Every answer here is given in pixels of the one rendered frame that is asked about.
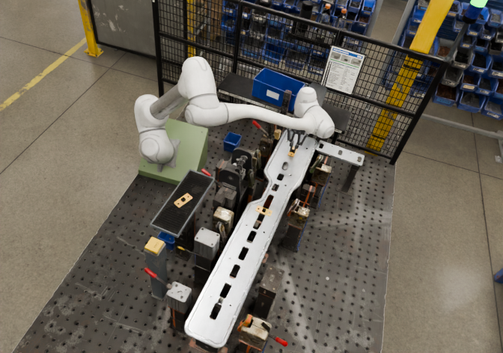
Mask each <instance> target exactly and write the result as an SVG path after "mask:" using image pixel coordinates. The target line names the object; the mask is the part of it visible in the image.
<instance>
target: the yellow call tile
mask: <svg viewBox="0 0 503 353"><path fill-rule="evenodd" d="M163 244H164V242H163V241H161V240H159V239H156V238H154V237H151V239H150V241H149V242H148V243H147V244H146V246H145V247H144V249H146V250H149V251H151V252H154V253H155V254H157V253H158V252H159V250H160V248H161V247H162V246H163Z"/></svg>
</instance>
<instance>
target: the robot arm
mask: <svg viewBox="0 0 503 353"><path fill-rule="evenodd" d="M187 102H189V105H188V106H187V107H186V111H185V118H186V121H187V122H188V123H190V124H192V125H194V126H203V127H208V126H219V125H222V124H226V123H230V122H232V121H235V120H239V119H243V118H253V119H257V120H262V121H265V122H268V123H273V124H275V125H279V126H283V127H286V128H287V141H289V142H290V145H289V146H290V152H291V150H292V149H293V143H294V140H293V139H294V137H295V134H297V135H298V139H297V142H296V145H295V148H294V151H293V153H295V152H296V149H298V148H299V145H300V146H302V144H303V142H304V141H305V139H306V138H307V137H308V135H309V133H310V134H313V135H316V136H318V137H319V138H328V137H330V136H331V135H332V134H333V132H334V129H335V126H334V123H333V121H332V119H331V118H330V116H329V115H328V114H327V113H326V112H325V111H324V110H323V109H322V108H321V107H320V106H319V104H318V102H317V95H316V92H315V90H314V89H313V88H308V87H306V88H302V89H301V90H300V91H299V92H298V94H297V97H296V101H295V104H294V113H293V117H288V116H285V115H283V114H279V113H276V112H274V111H270V110H267V109H265V108H261V107H257V106H254V105H243V104H232V103H226V102H219V100H218V98H217V95H216V84H215V80H214V77H213V72H212V70H211V68H210V65H209V64H208V63H207V61H206V60H205V59H203V58H202V57H192V58H188V59H186V61H184V63H183V67H182V73H181V75H180V79H179V81H178V84H177V85H175V86H174V87H173V88H172V89H170V90H169V91H168V92H167V93H165V94H164V95H163V96H161V97H160V98H159V99H158V98H157V97H155V96H154V95H150V94H146V95H143V96H140V97H139V98H138V99H137V100H136V102H135V108H134V112H135V121H136V125H137V128H138V133H139V146H138V148H139V152H140V154H141V156H142V157H143V158H144V159H145V160H147V163H148V164H157V172H161V173H162V169H163V167H164V166H169V167H171V168H175V167H176V159H177V151H178V147H179V145H180V140H179V139H169V138H168V136H167V133H166V131H165V124H166V122H167V119H168V117H169V114H170V113H172V112H173V111H175V110H177V109H178V108H179V107H181V106H182V105H184V104H186V103H187ZM291 129H292V130H293V136H292V138H290V130H291ZM303 133H305V136H304V138H303V139H302V142H300V139H301V135H302V134H303Z"/></svg>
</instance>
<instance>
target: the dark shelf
mask: <svg viewBox="0 0 503 353"><path fill-rule="evenodd" d="M253 83H254V79H250V78H247V77H245V76H241V75H237V74H235V73H231V72H229V74H227V75H226V77H225V78H224V79H223V80H222V82H221V83H220V84H219V86H218V87H217V88H216V91H218V92H220V93H224V94H227V95H229V96H233V97H236V98H238V99H242V100H245V101H247V102H250V103H253V104H255V105H259V106H262V107H264V108H268V109H271V110H273V111H277V110H278V109H280V108H281V107H279V106H277V105H274V104H272V103H270V102H267V101H265V100H262V99H260V98H257V97H256V96H252V88H253ZM322 109H323V110H324V111H325V112H326V113H327V114H328V115H329V116H330V118H331V119H332V121H333V123H334V126H335V129H334V131H335V132H338V133H341V134H344V133H345V131H346V129H347V125H348V123H349V121H350V117H351V114H352V112H351V111H347V110H344V109H342V108H338V107H335V106H333V105H329V104H326V103H323V106H322ZM293 113H294V110H292V111H287V115H288V116H291V117H293Z"/></svg>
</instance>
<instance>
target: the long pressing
mask: <svg viewBox="0 0 503 353"><path fill-rule="evenodd" d="M286 141H287V130H285V131H284V132H283V134H282V136H281V138H280V140H279V142H278V143H277V145H276V147H275V149H274V151H273V153H272V155H271V156H270V158H269V161H268V162H267V164H266V166H265V168H264V169H263V174H264V176H265V177H266V179H267V181H268V183H269V184H268V186H267V187H266V190H265V192H264V193H263V196H262V198H261V199H259V200H255V201H252V202H250V203H248V204H247V206H246V208H245V210H244V212H243V214H242V215H241V217H240V219H239V221H238V223H237V225H236V226H235V228H234V231H233V232H232V234H231V237H230V238H229V240H228V242H227V244H226V246H225V248H224V250H223V252H222V253H221V255H220V257H219V259H218V261H217V263H216V265H215V266H214V268H213V270H212V272H211V274H210V276H209V278H208V279H207V282H206V283H205V285H204V288H203V289H202V291H201V293H200V295H199V296H198V299H197V301H196V302H195V304H194V306H193V308H192V310H191V312H190V314H189V316H188V318H187V319H186V321H185V324H184V331H185V332H186V334H187V335H188V336H190V337H192V338H195V339H197V340H199V341H201V342H203V343H205V344H207V345H209V346H212V347H213V348H216V349H219V348H221V347H223V346H224V345H225V344H226V342H227V341H228V338H229V336H230V334H231V331H232V329H233V327H234V324H235V322H236V320H237V317H238V315H239V313H240V311H241V309H242V306H243V304H244V301H245V299H246V297H247V295H248V293H249V290H250V288H251V286H252V283H253V281H254V278H255V276H256V274H257V271H258V269H259V268H260V264H261V263H262V261H263V258H264V256H265V253H266V251H267V249H268V247H269V244H270V242H271V240H272V238H273V235H274V233H275V230H276V228H277V226H278V223H279V221H280V220H281V217H282V215H283V212H284V210H285V208H286V205H287V203H288V201H289V199H290V196H291V194H292V192H293V191H295V190H296V189H297V188H298V187H300V185H301V183H302V180H303V178H304V176H305V173H306V171H307V169H308V166H309V164H310V162H311V159H312V157H313V155H314V152H315V150H316V148H317V145H318V142H317V140H316V139H314V138H310V137H307V138H306V139H305V141H304V142H303V144H302V146H300V145H299V148H298V149H297V151H296V153H295V155H294V157H292V156H289V155H288V153H289V151H290V146H289V145H290V142H289V141H287V142H286ZM306 148H307V149H306ZM284 162H288V168H287V170H283V169H282V165H283V163H284ZM279 174H282V175H284V177H283V179H282V181H280V180H278V179H277V177H278V175H279ZM290 175H291V176H290ZM274 184H276V185H278V186H279V187H278V190H277V191H276V192H274V191H272V187H273V186H274ZM285 185H286V186H285ZM269 195H272V196H273V197H274V198H273V199H272V202H271V204H270V206H269V208H268V209H269V210H272V214H271V216H268V215H265V217H264V219H263V221H262V223H261V225H260V227H259V229H258V230H256V229H254V228H253V226H254V224H255V222H256V220H257V217H258V216H259V214H260V213H259V212H256V211H255V210H256V208H257V206H262V207H263V205H264V204H265V202H266V199H267V198H268V196H269ZM246 225H247V226H246ZM251 231H255V232H256V233H257V234H256V236H255V238H254V240H253V242H252V243H249V242H247V241H246V240H247V238H248V237H249V234H250V232H251ZM263 232H265V233H263ZM244 247H245V248H248V249H249V251H248V253H247V254H246V257H245V259H244V260H240V259H239V258H238V256H239V255H240V252H241V250H242V249H243V248H244ZM229 258H231V259H229ZM234 265H239V266H240V270H239V271H238V273H237V276H236V278H234V279H233V278H231V277H229V275H230V273H231V271H232V269H233V267H234ZM226 283H229V284H230V285H231V288H230V290H229V293H228V295H227V297H226V298H223V302H222V304H220V303H218V300H219V298H220V293H221V291H222V289H223V287H224V285H225V284H226ZM210 296H211V297H210ZM215 304H220V305H221V306H222V308H221V310H220V311H219V314H218V316H217V317H216V319H215V320H212V319H210V314H211V312H212V310H213V308H214V306H215ZM230 304H231V306H230Z"/></svg>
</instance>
